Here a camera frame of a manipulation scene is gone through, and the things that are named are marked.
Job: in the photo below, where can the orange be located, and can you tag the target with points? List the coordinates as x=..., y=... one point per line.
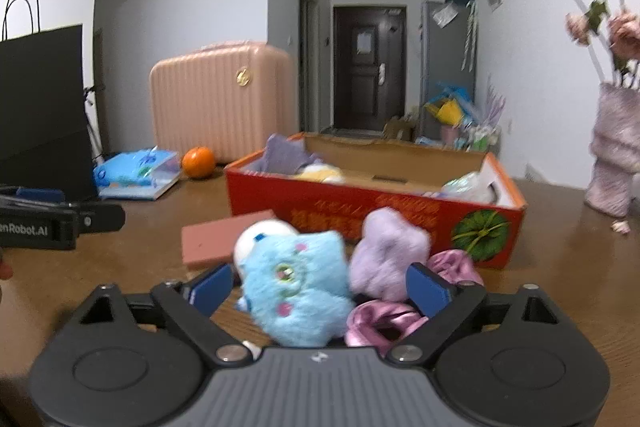
x=198, y=163

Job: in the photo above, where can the dark brown entrance door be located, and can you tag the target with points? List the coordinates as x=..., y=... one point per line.
x=367, y=77

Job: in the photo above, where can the pink textured vase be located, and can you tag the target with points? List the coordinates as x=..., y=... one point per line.
x=612, y=152

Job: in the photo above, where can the fallen rose petal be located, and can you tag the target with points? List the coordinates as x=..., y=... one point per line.
x=621, y=227

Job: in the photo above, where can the pink satin scrunchie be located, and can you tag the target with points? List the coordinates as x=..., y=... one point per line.
x=370, y=319

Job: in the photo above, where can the red cardboard box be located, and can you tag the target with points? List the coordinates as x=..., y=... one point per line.
x=350, y=209

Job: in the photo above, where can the blue wet wipes pack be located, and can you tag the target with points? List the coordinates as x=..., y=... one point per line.
x=135, y=174

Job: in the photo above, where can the lilac fluffy plush toy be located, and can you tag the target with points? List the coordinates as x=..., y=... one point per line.
x=387, y=252

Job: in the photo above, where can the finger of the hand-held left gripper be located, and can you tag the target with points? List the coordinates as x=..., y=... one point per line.
x=102, y=219
x=40, y=196

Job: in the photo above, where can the brown cardboard box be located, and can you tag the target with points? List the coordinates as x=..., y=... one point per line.
x=398, y=130

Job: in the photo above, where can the grey refrigerator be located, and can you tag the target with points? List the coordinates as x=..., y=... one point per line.
x=442, y=57

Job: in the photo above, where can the pink ribbed suitcase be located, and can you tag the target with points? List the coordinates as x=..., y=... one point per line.
x=215, y=102

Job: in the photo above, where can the pink layered sponge block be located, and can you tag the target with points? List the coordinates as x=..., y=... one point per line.
x=210, y=239

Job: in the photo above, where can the black paper bag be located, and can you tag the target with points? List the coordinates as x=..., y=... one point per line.
x=40, y=117

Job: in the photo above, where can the person's left hand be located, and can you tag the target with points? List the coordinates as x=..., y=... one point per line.
x=5, y=269

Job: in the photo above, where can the black tripod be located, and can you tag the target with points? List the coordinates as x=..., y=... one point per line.
x=94, y=132

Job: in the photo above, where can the purple cone sachet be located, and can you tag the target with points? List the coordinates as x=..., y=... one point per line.
x=282, y=154

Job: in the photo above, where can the blue and yellow bags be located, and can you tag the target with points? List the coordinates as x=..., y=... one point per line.
x=447, y=107

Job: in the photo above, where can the purple dried lavender bunch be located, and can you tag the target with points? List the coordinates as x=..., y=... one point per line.
x=494, y=104

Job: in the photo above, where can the yellow plush toy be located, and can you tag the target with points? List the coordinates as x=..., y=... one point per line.
x=320, y=174

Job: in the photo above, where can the hanging folded umbrella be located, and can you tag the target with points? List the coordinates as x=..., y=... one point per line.
x=470, y=42

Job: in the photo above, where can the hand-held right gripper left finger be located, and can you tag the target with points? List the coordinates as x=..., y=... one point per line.
x=212, y=289

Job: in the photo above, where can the blue plush star toy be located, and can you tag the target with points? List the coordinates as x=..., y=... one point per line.
x=295, y=287

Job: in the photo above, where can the clear plastic bag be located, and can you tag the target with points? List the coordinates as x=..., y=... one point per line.
x=467, y=187
x=445, y=16

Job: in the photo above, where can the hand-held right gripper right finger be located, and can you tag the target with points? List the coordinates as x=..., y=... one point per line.
x=425, y=292

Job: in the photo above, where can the pink bucket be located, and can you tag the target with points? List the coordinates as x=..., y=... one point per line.
x=449, y=135

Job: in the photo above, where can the grey side door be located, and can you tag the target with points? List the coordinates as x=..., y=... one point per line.
x=309, y=67

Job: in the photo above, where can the white round soft toy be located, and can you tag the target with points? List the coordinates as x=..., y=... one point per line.
x=267, y=234

